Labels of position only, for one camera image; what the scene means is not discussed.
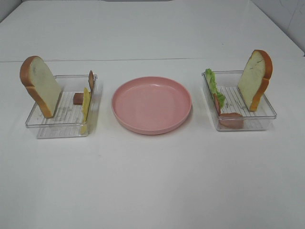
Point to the clear plastic tray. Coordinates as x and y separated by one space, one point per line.
227 82
68 118

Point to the yellow cheese slice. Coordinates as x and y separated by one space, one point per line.
85 109

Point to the green lettuce leaf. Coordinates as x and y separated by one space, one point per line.
211 80

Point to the bread slice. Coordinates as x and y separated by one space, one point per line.
255 78
41 85

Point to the pink round plate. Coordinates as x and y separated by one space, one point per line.
151 105

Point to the right clear plastic tray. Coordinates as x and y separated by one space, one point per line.
227 82

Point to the left clear plastic tray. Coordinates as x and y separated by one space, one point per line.
68 118

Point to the bacon strip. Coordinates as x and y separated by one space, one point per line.
79 97
229 120

